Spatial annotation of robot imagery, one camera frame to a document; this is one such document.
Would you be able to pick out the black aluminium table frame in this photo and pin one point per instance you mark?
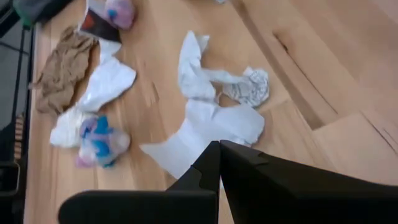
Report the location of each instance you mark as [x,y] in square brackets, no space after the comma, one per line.
[7,180]

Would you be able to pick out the small white paper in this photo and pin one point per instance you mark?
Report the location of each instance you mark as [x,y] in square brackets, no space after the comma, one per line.
[220,1]

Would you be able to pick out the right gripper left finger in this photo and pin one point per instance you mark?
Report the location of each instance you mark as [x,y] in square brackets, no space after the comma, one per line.
[186,202]

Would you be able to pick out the white cloth pile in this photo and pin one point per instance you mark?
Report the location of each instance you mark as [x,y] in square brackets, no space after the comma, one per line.
[194,71]

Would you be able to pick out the white torn paper sheet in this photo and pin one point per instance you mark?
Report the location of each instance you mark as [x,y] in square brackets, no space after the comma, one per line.
[109,51]

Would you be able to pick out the white tissue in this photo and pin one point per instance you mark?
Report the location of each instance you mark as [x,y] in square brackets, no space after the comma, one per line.
[66,130]

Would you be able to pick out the pink blue wrapper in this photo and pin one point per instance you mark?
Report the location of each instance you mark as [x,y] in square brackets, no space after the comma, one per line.
[99,143]

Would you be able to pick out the pink wrapper ball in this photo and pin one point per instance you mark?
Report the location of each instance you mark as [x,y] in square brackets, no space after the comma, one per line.
[121,14]

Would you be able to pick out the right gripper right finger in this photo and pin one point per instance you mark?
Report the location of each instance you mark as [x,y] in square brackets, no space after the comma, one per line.
[295,193]

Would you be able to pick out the large brown paper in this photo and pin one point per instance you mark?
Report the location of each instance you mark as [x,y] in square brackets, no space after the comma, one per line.
[62,74]

